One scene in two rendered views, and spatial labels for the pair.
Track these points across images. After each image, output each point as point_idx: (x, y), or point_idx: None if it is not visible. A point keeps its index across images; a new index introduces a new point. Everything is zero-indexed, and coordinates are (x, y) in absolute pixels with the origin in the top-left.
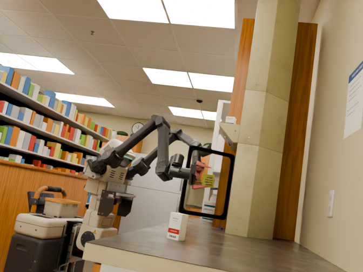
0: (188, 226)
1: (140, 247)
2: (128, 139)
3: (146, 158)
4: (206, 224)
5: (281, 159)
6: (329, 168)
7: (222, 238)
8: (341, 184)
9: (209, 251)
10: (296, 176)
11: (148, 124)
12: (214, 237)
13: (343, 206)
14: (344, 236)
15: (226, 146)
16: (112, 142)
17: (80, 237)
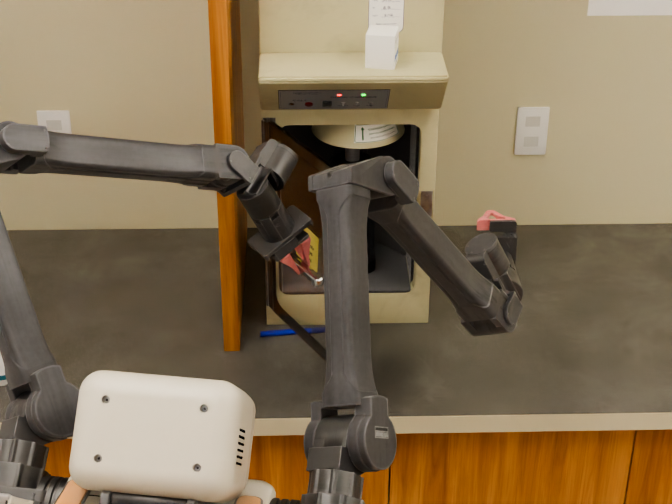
0: (437, 379)
1: None
2: (359, 324)
3: (55, 360)
4: (226, 363)
5: None
6: (491, 60)
7: (589, 320)
8: (590, 98)
9: None
10: (241, 73)
11: (363, 218)
12: (604, 330)
13: (610, 135)
14: (624, 177)
15: (230, 105)
16: (243, 404)
17: None
